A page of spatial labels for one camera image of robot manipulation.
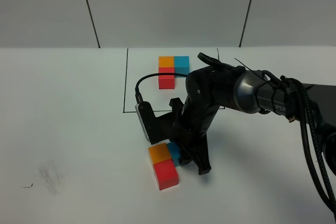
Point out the orange template cube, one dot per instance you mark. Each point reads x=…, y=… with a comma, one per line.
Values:
x=166, y=62

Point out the blue template cube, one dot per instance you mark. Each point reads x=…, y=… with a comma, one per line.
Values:
x=182, y=65

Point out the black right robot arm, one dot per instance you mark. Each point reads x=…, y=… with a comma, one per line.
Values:
x=251, y=92

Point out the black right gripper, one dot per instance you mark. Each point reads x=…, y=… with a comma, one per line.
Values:
x=191, y=121

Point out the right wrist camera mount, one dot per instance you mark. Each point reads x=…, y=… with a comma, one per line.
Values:
x=156, y=129

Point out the red template cube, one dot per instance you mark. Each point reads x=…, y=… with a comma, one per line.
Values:
x=166, y=81

